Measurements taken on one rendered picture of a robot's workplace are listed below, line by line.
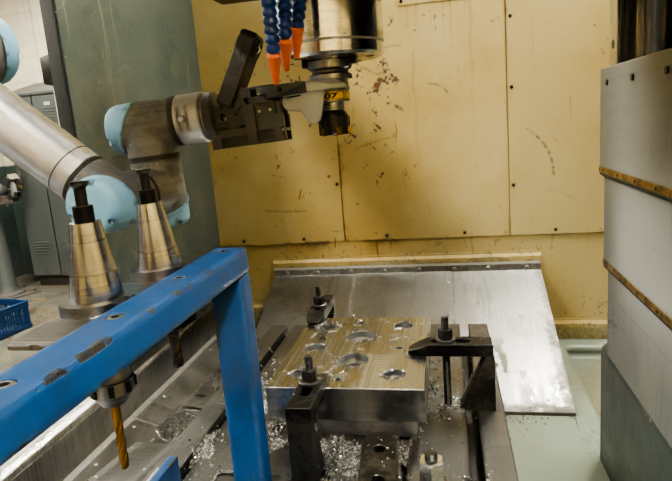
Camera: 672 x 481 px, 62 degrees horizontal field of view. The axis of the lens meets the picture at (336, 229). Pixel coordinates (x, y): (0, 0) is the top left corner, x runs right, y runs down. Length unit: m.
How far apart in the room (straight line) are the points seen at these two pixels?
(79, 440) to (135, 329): 0.97
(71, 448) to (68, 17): 0.93
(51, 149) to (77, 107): 0.59
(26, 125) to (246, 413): 0.46
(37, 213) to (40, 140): 5.35
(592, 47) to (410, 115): 0.56
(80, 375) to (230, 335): 0.30
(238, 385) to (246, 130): 0.36
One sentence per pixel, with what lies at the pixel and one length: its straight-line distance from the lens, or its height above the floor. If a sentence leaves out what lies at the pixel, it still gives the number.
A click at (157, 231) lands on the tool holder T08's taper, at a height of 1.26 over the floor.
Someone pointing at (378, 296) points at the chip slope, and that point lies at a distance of 1.81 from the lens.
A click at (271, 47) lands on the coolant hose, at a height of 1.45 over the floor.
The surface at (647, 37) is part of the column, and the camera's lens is 1.03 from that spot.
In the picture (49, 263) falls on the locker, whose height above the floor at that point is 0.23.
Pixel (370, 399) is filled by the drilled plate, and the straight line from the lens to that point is 0.83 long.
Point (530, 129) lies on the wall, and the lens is 1.84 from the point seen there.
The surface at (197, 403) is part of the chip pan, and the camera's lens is 1.62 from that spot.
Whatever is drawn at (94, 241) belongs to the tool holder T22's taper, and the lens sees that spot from 0.51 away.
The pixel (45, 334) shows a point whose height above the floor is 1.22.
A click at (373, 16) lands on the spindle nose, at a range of 0.80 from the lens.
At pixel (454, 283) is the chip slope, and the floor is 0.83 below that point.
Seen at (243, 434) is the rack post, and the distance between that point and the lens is 0.72.
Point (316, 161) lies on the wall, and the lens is 1.88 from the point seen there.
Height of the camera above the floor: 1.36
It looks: 11 degrees down
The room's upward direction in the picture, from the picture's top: 5 degrees counter-clockwise
